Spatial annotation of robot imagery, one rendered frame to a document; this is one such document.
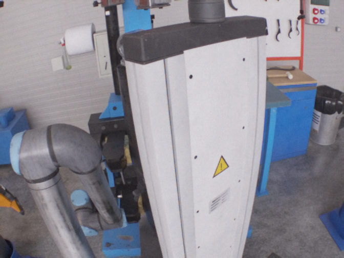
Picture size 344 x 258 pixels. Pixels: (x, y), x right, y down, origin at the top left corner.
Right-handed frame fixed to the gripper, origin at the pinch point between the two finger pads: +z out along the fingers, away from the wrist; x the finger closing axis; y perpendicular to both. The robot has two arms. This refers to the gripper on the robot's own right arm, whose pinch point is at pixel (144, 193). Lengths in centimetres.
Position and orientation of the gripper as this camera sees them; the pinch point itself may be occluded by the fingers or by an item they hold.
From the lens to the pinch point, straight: 162.0
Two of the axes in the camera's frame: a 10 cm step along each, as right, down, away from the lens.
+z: -3.0, 7.4, 6.0
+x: 6.5, -3.0, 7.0
